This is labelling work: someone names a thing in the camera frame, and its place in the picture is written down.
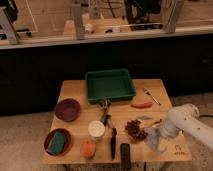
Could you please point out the black remote control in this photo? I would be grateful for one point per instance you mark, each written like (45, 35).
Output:
(125, 156)

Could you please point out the green plastic tray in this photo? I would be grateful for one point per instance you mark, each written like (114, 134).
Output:
(113, 85)

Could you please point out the grey blue towel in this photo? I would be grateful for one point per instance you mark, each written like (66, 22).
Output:
(153, 139)

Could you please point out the orange carrot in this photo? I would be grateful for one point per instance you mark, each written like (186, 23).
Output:
(142, 105)

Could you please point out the yellow banana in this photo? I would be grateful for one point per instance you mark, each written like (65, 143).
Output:
(146, 121)

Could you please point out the silver fork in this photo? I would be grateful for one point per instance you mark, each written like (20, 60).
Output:
(146, 91)

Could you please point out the black handled knife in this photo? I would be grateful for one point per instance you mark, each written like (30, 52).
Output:
(113, 138)

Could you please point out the dark grape bunch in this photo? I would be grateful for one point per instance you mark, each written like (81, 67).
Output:
(134, 130)

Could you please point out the metal whisk utensil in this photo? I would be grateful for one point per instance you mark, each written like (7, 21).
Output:
(104, 104)

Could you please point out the green sponge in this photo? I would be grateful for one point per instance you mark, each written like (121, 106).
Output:
(57, 143)

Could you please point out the grey metal frame post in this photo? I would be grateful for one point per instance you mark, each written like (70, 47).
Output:
(171, 13)
(7, 27)
(78, 21)

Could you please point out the purple bowl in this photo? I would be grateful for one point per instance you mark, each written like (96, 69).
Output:
(67, 109)

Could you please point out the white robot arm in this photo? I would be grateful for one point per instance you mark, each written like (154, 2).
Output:
(185, 118)

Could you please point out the white cup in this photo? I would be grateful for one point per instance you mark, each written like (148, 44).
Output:
(96, 130)

